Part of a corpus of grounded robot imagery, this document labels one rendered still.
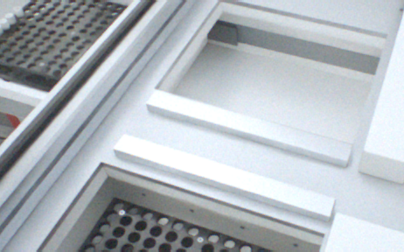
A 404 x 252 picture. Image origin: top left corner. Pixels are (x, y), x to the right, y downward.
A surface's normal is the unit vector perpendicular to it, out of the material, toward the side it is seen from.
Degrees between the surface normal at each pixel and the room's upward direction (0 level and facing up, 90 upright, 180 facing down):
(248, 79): 0
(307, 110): 0
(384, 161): 90
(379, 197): 0
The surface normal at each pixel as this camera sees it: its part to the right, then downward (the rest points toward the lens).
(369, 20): 0.00, -0.62
